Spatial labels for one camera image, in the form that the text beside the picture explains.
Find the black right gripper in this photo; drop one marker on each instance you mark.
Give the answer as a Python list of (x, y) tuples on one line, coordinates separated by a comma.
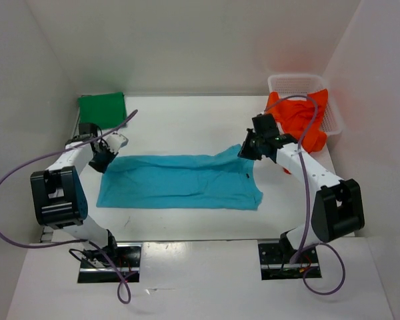
[(244, 151)]

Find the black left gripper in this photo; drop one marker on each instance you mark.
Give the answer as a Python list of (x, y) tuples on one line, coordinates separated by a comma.
[(102, 167)]

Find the green t shirt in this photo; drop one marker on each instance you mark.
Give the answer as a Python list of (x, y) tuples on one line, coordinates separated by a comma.
[(106, 111)]

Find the light blue t shirt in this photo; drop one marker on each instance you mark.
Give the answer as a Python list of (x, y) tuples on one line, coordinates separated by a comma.
[(221, 181)]

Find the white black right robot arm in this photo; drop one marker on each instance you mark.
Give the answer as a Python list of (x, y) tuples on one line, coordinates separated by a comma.
[(335, 207)]

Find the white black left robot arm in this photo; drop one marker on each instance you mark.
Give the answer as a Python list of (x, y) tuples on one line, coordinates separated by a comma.
[(58, 196)]

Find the orange t shirt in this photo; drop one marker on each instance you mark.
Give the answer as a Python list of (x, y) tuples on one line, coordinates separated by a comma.
[(294, 117)]

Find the white plastic basket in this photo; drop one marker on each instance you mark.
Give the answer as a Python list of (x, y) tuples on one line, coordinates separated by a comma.
[(288, 84)]

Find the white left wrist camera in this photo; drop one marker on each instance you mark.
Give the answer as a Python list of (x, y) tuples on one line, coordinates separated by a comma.
[(116, 141)]

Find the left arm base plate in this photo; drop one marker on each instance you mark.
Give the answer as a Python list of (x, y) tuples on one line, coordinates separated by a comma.
[(94, 268)]

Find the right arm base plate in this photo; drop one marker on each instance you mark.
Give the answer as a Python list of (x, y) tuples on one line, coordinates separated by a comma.
[(276, 266)]

